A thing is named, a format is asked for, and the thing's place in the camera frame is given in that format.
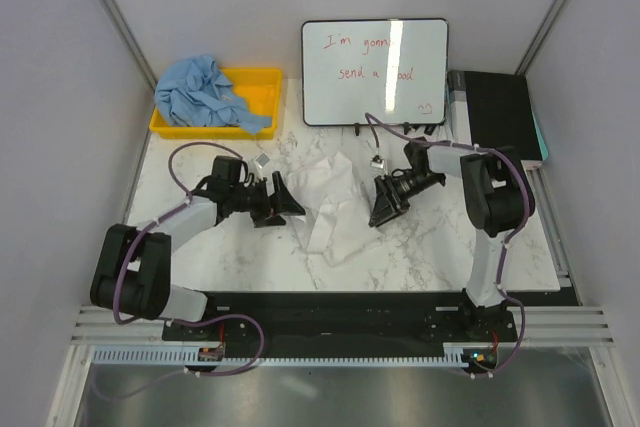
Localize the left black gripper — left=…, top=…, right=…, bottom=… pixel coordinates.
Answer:
left=229, top=171, right=304, bottom=228

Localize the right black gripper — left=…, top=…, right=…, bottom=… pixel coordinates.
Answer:
left=369, top=170, right=443, bottom=227

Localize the white long sleeve shirt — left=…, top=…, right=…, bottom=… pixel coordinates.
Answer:
left=285, top=152, right=382, bottom=267

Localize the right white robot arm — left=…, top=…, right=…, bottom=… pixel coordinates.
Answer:
left=369, top=137, right=535, bottom=341

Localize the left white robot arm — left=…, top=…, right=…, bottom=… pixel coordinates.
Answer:
left=90, top=156, right=305, bottom=340

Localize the blue long sleeve shirt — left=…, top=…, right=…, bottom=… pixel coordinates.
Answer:
left=154, top=54, right=272, bottom=135

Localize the black whiteboard eraser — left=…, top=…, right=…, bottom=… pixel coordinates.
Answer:
left=424, top=124, right=439, bottom=136

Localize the yellow plastic bin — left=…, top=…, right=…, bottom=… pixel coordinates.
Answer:
left=149, top=68, right=282, bottom=140

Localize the whiteboard with red writing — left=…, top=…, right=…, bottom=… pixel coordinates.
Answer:
left=301, top=18, right=449, bottom=127

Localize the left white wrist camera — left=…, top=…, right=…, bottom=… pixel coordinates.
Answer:
left=249, top=153, right=274, bottom=180

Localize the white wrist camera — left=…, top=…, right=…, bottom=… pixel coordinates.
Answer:
left=249, top=153, right=274, bottom=180
left=370, top=153, right=388, bottom=176

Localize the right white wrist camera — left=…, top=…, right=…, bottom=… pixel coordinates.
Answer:
left=370, top=153, right=388, bottom=176

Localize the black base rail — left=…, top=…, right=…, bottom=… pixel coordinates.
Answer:
left=162, top=289, right=521, bottom=348

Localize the white slotted cable duct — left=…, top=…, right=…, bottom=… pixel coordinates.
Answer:
left=91, top=343, right=493, bottom=368

